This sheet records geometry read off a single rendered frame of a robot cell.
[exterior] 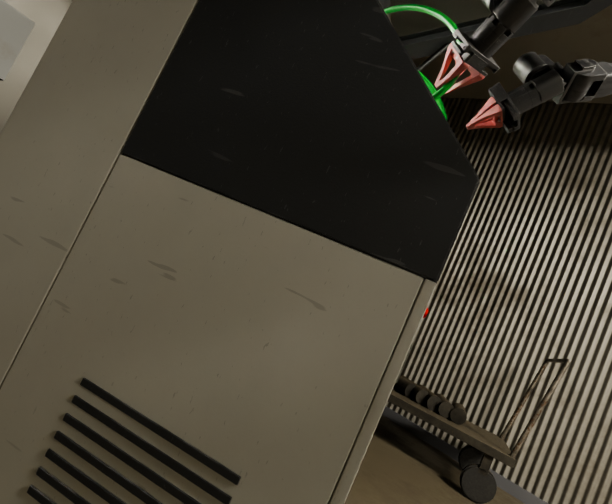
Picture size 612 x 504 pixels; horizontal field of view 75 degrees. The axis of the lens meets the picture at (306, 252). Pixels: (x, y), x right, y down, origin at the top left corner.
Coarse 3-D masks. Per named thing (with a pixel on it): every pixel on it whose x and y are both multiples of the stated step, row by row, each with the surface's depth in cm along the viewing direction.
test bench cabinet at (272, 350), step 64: (128, 192) 69; (192, 192) 67; (128, 256) 67; (192, 256) 64; (256, 256) 62; (320, 256) 60; (64, 320) 67; (128, 320) 65; (192, 320) 62; (256, 320) 60; (320, 320) 58; (384, 320) 56; (64, 384) 65; (128, 384) 62; (192, 384) 60; (256, 384) 58; (320, 384) 56; (384, 384) 54; (0, 448) 65; (64, 448) 63; (128, 448) 60; (192, 448) 58; (256, 448) 56; (320, 448) 55
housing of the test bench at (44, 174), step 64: (128, 0) 78; (192, 0) 74; (64, 64) 78; (128, 64) 75; (64, 128) 75; (128, 128) 72; (0, 192) 76; (64, 192) 72; (0, 256) 73; (64, 256) 70; (0, 320) 70; (0, 384) 68
